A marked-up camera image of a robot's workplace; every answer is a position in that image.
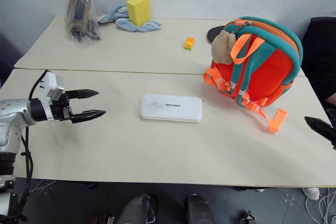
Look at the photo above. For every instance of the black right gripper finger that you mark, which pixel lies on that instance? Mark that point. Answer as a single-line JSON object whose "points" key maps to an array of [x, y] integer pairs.
{"points": [[323, 129]]}

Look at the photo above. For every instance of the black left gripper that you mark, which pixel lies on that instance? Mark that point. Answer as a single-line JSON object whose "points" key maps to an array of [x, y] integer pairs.
{"points": [[59, 110]]}

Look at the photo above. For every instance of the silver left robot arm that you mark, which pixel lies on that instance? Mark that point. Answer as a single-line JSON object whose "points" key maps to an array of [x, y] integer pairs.
{"points": [[10, 108]]}

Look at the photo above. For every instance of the orange and teal backpack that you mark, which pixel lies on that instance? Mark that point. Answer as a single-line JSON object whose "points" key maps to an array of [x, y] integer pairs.
{"points": [[262, 72]]}

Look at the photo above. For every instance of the white rectangular case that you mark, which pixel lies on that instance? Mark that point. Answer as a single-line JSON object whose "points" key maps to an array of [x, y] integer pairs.
{"points": [[170, 107]]}

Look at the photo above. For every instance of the white sneaker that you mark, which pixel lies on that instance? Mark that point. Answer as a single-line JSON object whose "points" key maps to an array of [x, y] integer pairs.
{"points": [[311, 193]]}

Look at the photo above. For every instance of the person in black clothes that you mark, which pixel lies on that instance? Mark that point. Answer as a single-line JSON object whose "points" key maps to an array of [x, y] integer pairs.
{"points": [[320, 58]]}

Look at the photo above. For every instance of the clear plastic bag with items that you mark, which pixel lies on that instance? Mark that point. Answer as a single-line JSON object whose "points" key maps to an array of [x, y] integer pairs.
{"points": [[78, 24]]}

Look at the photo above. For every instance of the light blue towel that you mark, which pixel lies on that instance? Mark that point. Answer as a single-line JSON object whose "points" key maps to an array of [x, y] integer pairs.
{"points": [[147, 26]]}

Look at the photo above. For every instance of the yellow rectangular box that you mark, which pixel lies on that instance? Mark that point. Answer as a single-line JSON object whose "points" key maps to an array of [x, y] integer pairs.
{"points": [[137, 10]]}

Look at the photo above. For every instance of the yellow orange green toy brick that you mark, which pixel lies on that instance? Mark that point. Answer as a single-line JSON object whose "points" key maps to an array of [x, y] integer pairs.
{"points": [[189, 43]]}

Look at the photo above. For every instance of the black oval paddle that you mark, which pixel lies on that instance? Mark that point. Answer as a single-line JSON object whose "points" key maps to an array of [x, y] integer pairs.
{"points": [[213, 34]]}

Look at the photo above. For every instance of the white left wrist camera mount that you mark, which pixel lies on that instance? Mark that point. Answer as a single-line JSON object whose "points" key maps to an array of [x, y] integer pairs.
{"points": [[51, 85]]}

